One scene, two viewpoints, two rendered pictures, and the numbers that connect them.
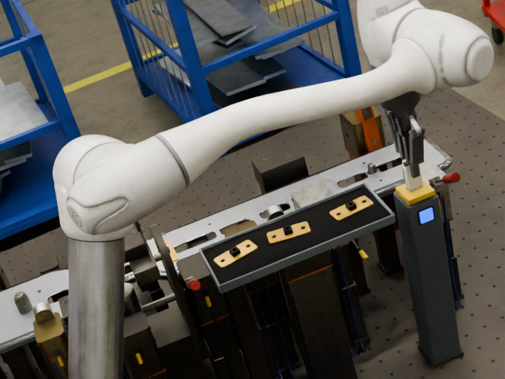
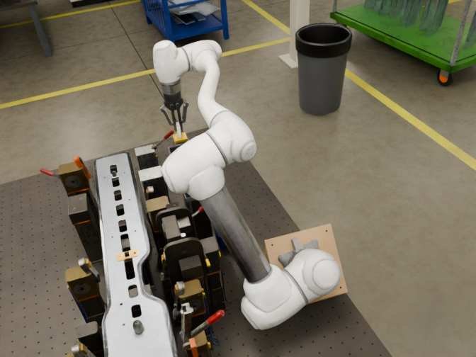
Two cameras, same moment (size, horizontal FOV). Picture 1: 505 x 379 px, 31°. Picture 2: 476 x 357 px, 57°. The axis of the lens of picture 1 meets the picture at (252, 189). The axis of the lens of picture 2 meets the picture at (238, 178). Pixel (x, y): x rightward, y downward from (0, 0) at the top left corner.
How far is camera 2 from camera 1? 196 cm
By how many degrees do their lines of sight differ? 72
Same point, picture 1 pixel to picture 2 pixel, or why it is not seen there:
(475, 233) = not seen: hidden behind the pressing
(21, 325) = (156, 329)
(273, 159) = (77, 205)
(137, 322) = (207, 241)
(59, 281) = (120, 312)
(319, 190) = (146, 171)
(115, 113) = not seen: outside the picture
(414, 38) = (205, 49)
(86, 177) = (239, 133)
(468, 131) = (42, 183)
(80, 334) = (245, 229)
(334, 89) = (214, 74)
